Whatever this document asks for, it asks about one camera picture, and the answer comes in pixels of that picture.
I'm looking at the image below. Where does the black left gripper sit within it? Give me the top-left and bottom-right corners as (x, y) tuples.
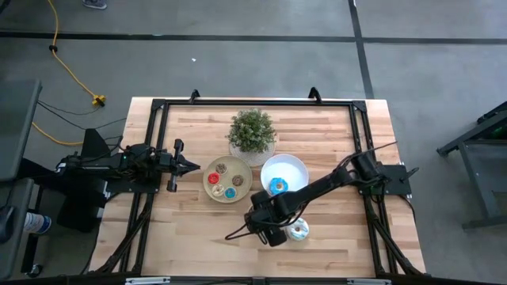
(159, 138), (201, 193)

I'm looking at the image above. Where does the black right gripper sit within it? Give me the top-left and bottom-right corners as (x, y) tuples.
(244, 190), (288, 249)

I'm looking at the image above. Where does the large blue frosted donut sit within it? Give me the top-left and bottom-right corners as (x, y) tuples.
(269, 177), (289, 196)

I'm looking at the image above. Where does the large white frosted donut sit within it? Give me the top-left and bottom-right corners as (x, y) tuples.
(285, 217), (311, 241)

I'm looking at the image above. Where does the beige round plate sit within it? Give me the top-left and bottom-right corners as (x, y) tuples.
(202, 154), (254, 204)

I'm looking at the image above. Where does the white round plate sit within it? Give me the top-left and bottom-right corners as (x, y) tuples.
(260, 153), (311, 201)

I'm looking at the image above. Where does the green potted plant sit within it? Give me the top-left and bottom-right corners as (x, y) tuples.
(226, 108), (277, 154)

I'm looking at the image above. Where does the black equipment stand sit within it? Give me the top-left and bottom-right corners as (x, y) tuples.
(57, 128), (112, 234)

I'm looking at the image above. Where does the white bottle with blue label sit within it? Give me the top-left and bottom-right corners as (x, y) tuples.
(22, 212), (52, 235)

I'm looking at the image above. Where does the grey side table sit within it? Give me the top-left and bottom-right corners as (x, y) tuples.
(0, 78), (44, 280)

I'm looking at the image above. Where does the black metal cart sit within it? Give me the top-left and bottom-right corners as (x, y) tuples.
(436, 101), (507, 231)

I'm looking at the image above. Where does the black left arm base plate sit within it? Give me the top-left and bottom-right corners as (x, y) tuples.
(103, 161), (163, 195)

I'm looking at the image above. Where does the black aluminium table frame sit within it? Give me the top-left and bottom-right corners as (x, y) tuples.
(94, 97), (427, 278)

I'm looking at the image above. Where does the yellow extension cable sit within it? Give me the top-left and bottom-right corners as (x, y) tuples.
(31, 0), (107, 146)

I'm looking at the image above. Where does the silver metal bracket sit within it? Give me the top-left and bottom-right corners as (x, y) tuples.
(346, 278), (392, 285)
(124, 276), (172, 285)

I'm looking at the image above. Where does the thin black floor cable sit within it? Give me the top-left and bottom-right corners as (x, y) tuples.
(37, 101), (128, 131)

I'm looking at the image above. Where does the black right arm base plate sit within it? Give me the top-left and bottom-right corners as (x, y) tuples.
(358, 164), (413, 196)

